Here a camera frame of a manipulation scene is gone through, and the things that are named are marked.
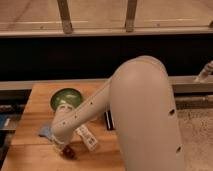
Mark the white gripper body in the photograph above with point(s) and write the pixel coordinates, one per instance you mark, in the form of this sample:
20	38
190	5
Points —
60	144

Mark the dark red pepper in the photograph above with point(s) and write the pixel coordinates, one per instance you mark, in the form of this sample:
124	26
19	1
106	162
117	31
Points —
69	153

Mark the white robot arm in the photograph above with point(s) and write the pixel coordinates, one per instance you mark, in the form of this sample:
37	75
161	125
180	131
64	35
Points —
140	97

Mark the green ceramic bowl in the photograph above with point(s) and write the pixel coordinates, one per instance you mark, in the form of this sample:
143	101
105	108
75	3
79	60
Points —
67	95

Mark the blue sponge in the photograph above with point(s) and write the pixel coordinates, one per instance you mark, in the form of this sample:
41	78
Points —
45	131

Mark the black striped rectangular block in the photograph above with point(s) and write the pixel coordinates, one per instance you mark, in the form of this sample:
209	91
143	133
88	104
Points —
109	121

